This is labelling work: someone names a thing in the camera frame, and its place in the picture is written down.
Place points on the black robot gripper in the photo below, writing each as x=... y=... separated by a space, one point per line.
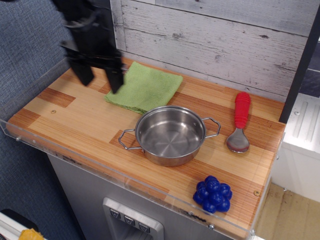
x=91 y=43

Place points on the green cloth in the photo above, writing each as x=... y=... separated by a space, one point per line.
x=144 y=89

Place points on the stainless steel pot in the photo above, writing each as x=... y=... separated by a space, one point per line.
x=171 y=135

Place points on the clear acrylic edge guard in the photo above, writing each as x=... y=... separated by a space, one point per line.
x=74 y=123

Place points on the grey toy cabinet front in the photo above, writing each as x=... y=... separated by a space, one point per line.
x=85 y=191

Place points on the silver dispenser button panel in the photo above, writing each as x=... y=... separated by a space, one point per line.
x=125 y=223

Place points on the blue plastic grape bunch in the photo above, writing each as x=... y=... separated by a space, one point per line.
x=212 y=195

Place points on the dark grey left post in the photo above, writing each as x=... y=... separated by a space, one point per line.
x=111 y=25

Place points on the dark grey post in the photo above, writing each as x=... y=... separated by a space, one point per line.
x=111 y=25
x=304 y=62

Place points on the red handled metal spoon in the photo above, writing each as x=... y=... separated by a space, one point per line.
x=237 y=141

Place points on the dark grey right post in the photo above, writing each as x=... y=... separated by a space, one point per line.
x=304 y=62

